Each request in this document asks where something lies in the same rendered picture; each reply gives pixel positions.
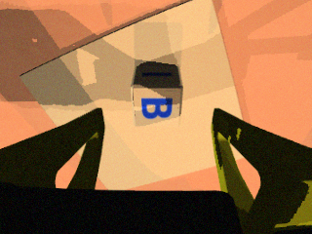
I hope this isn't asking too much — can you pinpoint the beige flat mat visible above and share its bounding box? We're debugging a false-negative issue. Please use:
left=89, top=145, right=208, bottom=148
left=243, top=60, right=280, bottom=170
left=19, top=0, right=243, bottom=190

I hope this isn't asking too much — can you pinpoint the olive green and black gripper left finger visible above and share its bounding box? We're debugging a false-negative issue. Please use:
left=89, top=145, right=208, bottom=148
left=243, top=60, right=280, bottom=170
left=0, top=107, right=105, bottom=189

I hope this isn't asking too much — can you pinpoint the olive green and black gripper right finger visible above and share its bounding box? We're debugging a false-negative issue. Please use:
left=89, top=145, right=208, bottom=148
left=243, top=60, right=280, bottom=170
left=211, top=108, right=312, bottom=234

